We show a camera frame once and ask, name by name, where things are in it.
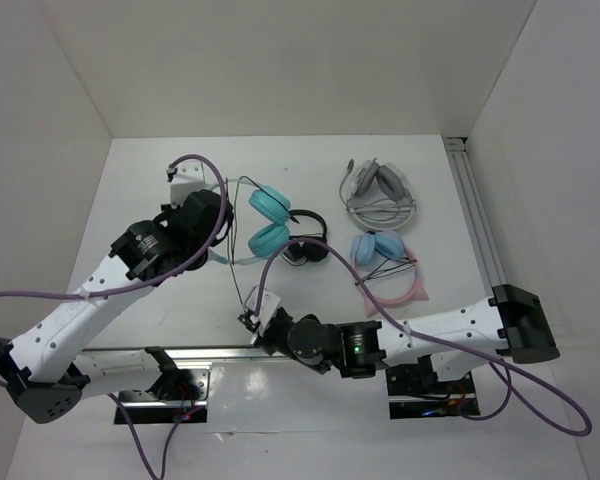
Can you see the aluminium side rail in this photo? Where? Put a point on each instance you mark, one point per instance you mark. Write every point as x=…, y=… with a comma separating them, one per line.
x=482, y=238

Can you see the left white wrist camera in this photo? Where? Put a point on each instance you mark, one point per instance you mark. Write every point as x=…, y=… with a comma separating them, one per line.
x=183, y=179

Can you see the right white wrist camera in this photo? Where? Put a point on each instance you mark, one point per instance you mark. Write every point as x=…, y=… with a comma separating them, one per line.
x=260, y=307

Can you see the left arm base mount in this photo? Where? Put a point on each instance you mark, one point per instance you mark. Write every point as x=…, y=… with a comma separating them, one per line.
x=179, y=394

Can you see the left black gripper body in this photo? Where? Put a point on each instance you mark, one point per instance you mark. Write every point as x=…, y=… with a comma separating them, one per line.
x=169, y=209

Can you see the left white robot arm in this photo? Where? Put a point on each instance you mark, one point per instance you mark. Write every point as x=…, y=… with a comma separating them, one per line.
x=47, y=370

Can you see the black on-ear headphones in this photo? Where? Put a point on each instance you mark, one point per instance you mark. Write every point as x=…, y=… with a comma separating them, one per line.
x=311, y=248

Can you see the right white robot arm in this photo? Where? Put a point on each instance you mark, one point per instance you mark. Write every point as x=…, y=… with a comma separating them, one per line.
x=510, y=323

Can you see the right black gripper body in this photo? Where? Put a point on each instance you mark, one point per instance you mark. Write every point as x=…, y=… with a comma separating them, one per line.
x=273, y=336

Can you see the pink blue cat headphones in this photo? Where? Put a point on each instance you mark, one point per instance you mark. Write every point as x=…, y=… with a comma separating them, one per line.
x=380, y=255

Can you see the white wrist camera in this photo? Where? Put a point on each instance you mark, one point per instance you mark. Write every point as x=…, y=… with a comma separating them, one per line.
x=260, y=307
x=183, y=179

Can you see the aluminium front rail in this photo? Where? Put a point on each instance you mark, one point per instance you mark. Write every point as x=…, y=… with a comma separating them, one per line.
x=222, y=354

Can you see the white grey headset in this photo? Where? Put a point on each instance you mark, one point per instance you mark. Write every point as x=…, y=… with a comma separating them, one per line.
x=377, y=196

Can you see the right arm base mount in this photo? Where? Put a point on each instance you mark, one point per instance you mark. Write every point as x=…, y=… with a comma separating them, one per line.
x=414, y=392

